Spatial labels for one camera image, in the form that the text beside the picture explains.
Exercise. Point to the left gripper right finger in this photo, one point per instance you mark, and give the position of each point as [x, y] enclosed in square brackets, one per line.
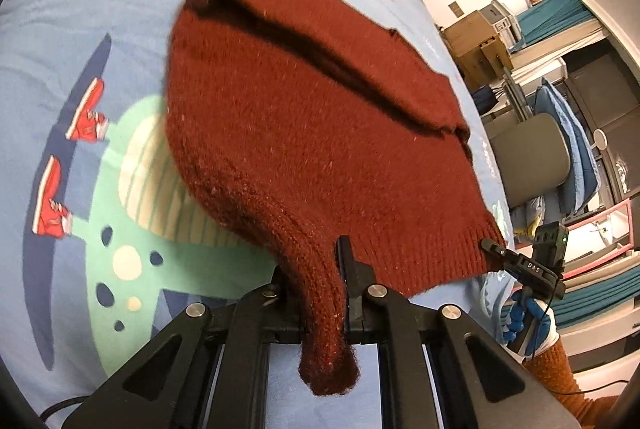
[438, 368]

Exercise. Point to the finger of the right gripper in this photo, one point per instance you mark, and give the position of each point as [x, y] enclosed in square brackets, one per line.
[492, 249]

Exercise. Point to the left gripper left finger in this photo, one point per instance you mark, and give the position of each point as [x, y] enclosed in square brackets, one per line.
[208, 368]

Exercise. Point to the dark red knit sweater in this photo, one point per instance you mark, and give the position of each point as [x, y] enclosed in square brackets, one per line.
[295, 122]

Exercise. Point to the orange knit sleeve forearm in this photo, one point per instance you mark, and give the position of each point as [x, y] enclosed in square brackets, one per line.
[552, 369]

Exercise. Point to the right blue white gloved hand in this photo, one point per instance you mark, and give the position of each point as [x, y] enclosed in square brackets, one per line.
[529, 328]

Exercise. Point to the grey chair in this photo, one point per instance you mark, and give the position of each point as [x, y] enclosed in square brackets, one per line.
[532, 156]

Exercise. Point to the blue pillow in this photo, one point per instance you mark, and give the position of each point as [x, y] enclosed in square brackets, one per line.
[583, 180]

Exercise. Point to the blue dinosaur print bedsheet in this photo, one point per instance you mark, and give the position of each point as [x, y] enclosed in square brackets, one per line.
[101, 246]

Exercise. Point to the wooden bedside cabinet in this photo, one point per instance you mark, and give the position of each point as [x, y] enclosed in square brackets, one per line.
[477, 50]

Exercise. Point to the white storage box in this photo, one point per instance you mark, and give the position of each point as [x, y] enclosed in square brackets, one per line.
[504, 23]

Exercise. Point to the teal curtain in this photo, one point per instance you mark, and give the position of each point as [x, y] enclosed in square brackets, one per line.
[549, 18]

